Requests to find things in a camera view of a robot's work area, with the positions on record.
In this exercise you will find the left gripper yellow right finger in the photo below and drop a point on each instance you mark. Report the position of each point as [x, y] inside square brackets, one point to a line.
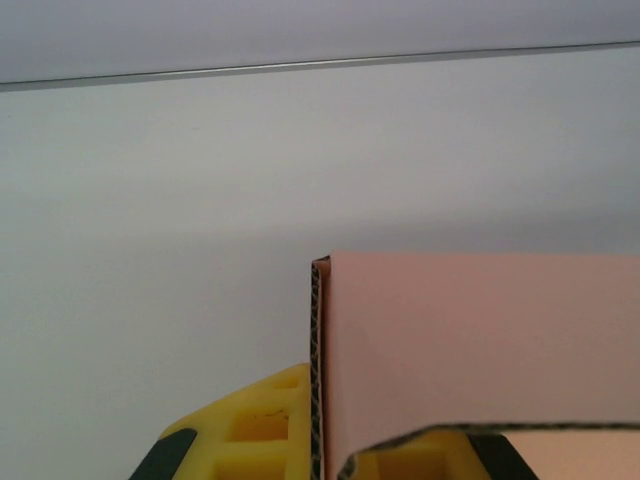
[425, 460]

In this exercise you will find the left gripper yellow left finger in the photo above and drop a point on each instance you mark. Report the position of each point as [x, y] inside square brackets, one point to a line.
[250, 435]

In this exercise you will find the long aluminium table edge rail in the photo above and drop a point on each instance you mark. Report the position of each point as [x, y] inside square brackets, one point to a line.
[320, 62]

